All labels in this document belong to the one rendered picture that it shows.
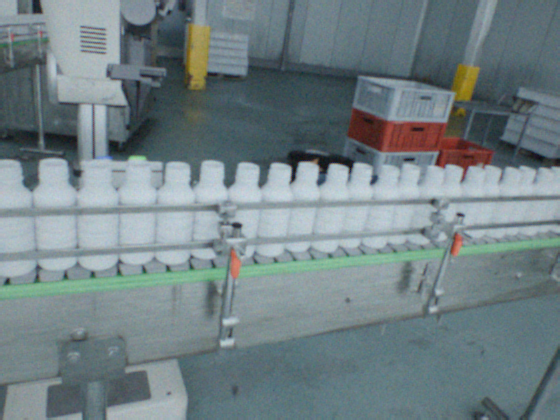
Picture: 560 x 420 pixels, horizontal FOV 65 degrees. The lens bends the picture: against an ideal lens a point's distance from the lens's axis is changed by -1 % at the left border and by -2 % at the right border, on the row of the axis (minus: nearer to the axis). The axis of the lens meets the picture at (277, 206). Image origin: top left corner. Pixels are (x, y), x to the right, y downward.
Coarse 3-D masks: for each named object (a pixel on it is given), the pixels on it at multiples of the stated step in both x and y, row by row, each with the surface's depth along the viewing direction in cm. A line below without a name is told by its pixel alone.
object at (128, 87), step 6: (156, 78) 84; (126, 84) 78; (132, 84) 79; (156, 84) 85; (126, 90) 79; (132, 90) 79; (126, 96) 83; (132, 96) 80; (132, 102) 80; (132, 108) 81; (132, 114) 82; (132, 120) 83
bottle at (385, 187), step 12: (384, 168) 84; (396, 168) 86; (384, 180) 85; (396, 180) 85; (384, 192) 85; (396, 192) 86; (372, 216) 87; (384, 216) 86; (372, 228) 88; (384, 228) 88; (372, 240) 88; (384, 240) 89
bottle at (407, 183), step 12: (408, 168) 87; (420, 168) 88; (408, 180) 88; (408, 192) 88; (420, 192) 89; (396, 216) 90; (408, 216) 90; (396, 228) 91; (408, 228) 92; (396, 240) 92
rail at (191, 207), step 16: (16, 208) 59; (32, 208) 60; (48, 208) 61; (64, 208) 61; (80, 208) 62; (96, 208) 63; (112, 208) 64; (128, 208) 65; (144, 208) 66; (160, 208) 67; (176, 208) 68; (192, 208) 69; (208, 208) 70; (240, 208) 72; (256, 208) 74; (272, 208) 75; (288, 208) 76; (304, 208) 77; (480, 224) 98; (496, 224) 100; (512, 224) 103; (528, 224) 105; (544, 224) 108; (256, 240) 76; (272, 240) 78; (288, 240) 79; (304, 240) 80; (320, 240) 82; (0, 256) 61; (16, 256) 61; (32, 256) 62; (48, 256) 63; (64, 256) 64; (80, 256) 65
